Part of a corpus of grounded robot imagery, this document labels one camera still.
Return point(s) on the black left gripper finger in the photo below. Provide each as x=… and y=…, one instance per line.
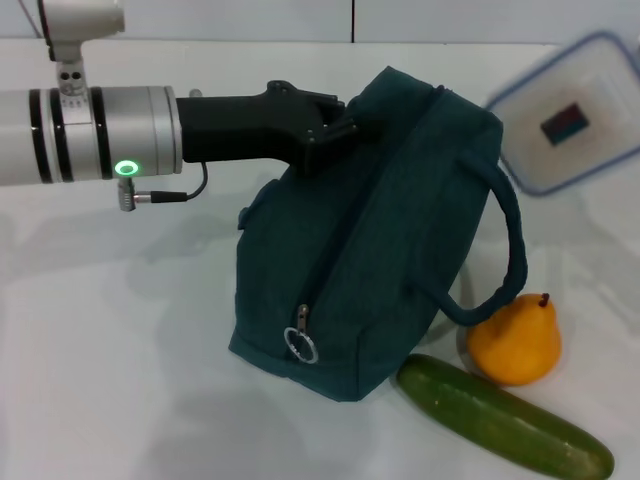
x=325, y=147
x=334, y=110

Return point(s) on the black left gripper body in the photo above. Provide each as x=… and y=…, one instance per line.
x=240, y=127

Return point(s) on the dark teal fabric bag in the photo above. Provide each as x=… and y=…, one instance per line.
x=390, y=240

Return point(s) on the clear container with blue rim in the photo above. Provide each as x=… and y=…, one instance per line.
x=590, y=90

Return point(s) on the orange pear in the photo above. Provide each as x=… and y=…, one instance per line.
x=520, y=345

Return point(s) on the green cucumber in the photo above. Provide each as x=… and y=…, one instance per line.
x=500, y=425

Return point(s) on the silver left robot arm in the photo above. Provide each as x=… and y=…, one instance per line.
x=100, y=135

